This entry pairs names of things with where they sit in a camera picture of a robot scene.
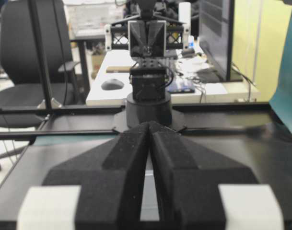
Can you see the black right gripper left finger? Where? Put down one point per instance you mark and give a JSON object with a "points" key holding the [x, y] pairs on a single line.
{"points": [[100, 189]]}

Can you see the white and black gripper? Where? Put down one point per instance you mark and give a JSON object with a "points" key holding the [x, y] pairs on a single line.
{"points": [[146, 38]]}

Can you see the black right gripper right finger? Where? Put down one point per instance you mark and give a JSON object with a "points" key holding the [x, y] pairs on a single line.
{"points": [[209, 191]]}

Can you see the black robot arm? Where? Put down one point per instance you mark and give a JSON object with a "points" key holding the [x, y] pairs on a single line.
{"points": [[102, 189]]}

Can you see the white bottle on desk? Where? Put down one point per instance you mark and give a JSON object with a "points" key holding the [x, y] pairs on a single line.
{"points": [[184, 12]]}

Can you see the black computer mouse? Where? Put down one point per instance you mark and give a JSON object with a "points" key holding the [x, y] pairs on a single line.
{"points": [[112, 84]]}

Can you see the white office desk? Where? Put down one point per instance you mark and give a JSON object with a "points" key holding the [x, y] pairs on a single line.
{"points": [[146, 79]]}

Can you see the black computer monitor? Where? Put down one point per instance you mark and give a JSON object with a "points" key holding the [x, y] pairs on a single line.
{"points": [[216, 28]]}

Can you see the teal backdrop sheet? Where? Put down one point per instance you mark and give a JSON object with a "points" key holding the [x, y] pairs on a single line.
{"points": [[281, 102]]}

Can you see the black office chair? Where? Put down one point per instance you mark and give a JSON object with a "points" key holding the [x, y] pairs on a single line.
{"points": [[18, 54]]}

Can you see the black metal frame post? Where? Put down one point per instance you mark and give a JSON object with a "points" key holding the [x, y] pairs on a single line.
{"points": [[40, 54]]}

